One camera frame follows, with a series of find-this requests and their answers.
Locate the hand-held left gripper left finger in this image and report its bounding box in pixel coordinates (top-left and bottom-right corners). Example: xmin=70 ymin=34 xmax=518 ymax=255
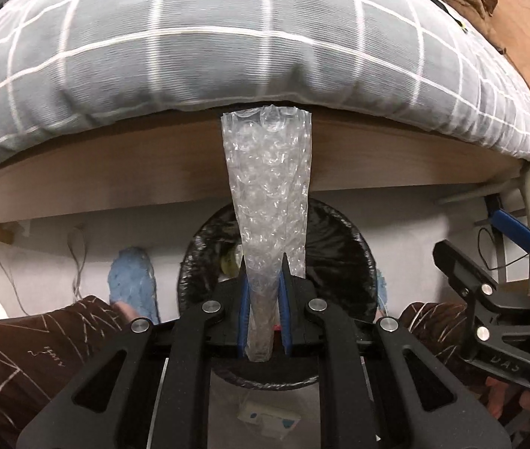
xmin=16 ymin=253 xmax=252 ymax=449

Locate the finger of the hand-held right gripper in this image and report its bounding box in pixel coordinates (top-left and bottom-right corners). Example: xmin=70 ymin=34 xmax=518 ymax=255
xmin=490 ymin=208 xmax=530 ymax=298
xmin=432 ymin=238 xmax=530 ymax=357

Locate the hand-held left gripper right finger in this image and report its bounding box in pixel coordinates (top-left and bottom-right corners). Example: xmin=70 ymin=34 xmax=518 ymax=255
xmin=278 ymin=253 xmax=515 ymax=449

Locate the trash bin with black bag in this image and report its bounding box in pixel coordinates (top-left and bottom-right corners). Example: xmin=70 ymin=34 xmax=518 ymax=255
xmin=177 ymin=196 xmax=379 ymax=392

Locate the clear bubble wrap bag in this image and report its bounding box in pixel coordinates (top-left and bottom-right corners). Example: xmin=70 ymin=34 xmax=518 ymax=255
xmin=220 ymin=104 xmax=315 ymax=364

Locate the person's right hand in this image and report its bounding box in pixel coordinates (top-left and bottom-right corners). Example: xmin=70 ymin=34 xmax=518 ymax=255
xmin=482 ymin=376 xmax=530 ymax=425

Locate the person's right leg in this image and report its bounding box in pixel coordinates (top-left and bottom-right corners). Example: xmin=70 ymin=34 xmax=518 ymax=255
xmin=398 ymin=301 xmax=481 ymax=371

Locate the person's leg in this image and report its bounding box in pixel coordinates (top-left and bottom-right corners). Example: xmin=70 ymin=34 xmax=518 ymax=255
xmin=0 ymin=294 xmax=153 ymax=449
xmin=398 ymin=301 xmax=481 ymax=371

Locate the blue slipper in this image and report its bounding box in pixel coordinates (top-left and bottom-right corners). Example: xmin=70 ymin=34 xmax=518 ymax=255
xmin=374 ymin=266 xmax=390 ymax=315
xmin=107 ymin=245 xmax=159 ymax=324

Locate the white box with blue print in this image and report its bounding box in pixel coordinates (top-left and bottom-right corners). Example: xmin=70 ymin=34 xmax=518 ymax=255
xmin=239 ymin=400 xmax=301 ymax=445

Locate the person's left leg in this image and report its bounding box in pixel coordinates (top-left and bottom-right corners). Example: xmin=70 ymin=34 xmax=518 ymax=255
xmin=0 ymin=294 xmax=153 ymax=449

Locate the yellow snack packet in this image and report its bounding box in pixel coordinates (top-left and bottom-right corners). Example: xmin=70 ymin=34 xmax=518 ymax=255
xmin=403 ymin=0 xmax=470 ymax=33

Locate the grey checked bed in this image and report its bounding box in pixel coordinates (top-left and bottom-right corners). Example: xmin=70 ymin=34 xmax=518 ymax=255
xmin=0 ymin=0 xmax=530 ymax=184

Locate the black cable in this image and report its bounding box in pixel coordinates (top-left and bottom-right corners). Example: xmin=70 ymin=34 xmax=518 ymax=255
xmin=477 ymin=226 xmax=530 ymax=273

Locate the white cable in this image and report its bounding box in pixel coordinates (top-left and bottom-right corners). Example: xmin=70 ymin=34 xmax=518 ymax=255
xmin=67 ymin=223 xmax=91 ymax=301

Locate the wooden bed frame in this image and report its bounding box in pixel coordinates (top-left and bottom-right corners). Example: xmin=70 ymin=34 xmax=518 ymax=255
xmin=0 ymin=111 xmax=524 ymax=245

